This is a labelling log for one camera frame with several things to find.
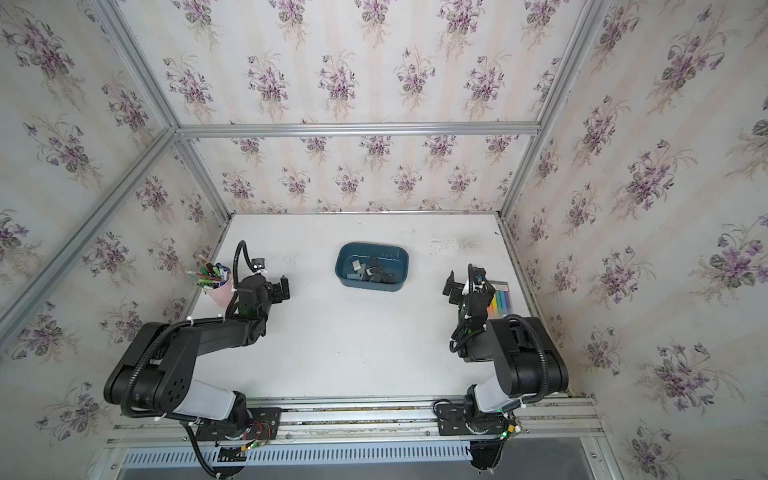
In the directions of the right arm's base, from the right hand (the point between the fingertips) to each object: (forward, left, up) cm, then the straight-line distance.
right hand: (474, 276), depth 90 cm
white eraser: (+8, +38, -7) cm, 39 cm away
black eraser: (+4, +29, -7) cm, 30 cm away
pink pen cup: (-2, +80, -1) cm, 80 cm away
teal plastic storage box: (+8, +32, -8) cm, 34 cm away
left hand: (-1, +64, -2) cm, 65 cm away
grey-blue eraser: (+4, +38, -8) cm, 39 cm away
